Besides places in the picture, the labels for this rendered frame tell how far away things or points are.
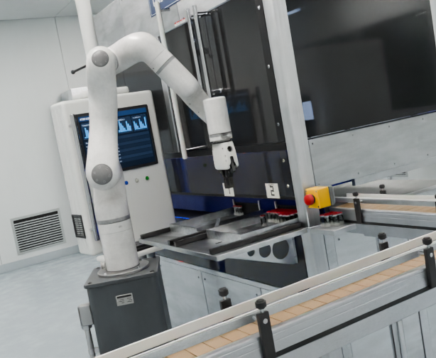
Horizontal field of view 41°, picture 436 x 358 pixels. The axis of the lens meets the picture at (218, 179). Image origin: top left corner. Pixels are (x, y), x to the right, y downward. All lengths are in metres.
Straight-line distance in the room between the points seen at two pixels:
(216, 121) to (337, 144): 0.50
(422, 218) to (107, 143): 1.08
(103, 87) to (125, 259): 0.61
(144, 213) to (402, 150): 1.29
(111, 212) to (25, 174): 5.38
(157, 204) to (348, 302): 1.90
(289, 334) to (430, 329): 1.65
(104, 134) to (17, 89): 5.46
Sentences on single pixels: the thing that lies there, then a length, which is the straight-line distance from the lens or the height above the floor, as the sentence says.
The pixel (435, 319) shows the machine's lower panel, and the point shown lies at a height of 0.32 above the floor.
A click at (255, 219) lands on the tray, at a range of 2.45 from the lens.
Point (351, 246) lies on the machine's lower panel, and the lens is 2.36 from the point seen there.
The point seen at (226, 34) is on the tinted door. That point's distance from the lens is 2.47.
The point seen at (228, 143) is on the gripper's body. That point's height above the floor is 1.25.
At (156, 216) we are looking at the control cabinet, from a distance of 3.01.
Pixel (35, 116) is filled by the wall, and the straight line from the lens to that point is 7.50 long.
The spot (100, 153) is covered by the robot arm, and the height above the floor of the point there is 1.29.
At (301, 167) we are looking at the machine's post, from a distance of 2.18.
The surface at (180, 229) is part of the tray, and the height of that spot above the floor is 0.90.
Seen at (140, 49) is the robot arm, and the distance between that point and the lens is 2.10.
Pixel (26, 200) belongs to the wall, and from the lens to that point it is 7.44.
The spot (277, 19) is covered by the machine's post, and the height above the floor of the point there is 1.66.
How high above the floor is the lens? 1.34
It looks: 6 degrees down
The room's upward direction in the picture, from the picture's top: 10 degrees counter-clockwise
